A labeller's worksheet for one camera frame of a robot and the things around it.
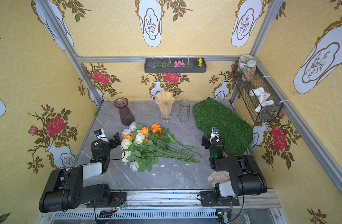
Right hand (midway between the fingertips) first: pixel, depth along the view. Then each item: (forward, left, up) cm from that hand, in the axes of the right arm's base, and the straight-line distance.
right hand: (215, 135), depth 93 cm
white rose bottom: (-23, +50, 0) cm, 55 cm away
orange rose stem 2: (-12, +27, -3) cm, 30 cm away
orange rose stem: (-12, +42, +6) cm, 44 cm away
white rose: (0, +60, +2) cm, 60 cm away
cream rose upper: (-9, +48, +8) cm, 50 cm away
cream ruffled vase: (+22, +35, +11) cm, 43 cm away
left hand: (-5, +72, +4) cm, 72 cm away
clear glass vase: (+14, +21, +9) cm, 27 cm away
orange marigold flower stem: (-3, +39, -2) cm, 39 cm away
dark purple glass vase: (+15, +65, -4) cm, 67 cm away
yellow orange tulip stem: (+3, +34, -5) cm, 34 cm away
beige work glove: (-25, +1, -5) cm, 26 cm away
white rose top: (+4, +57, +1) cm, 57 cm away
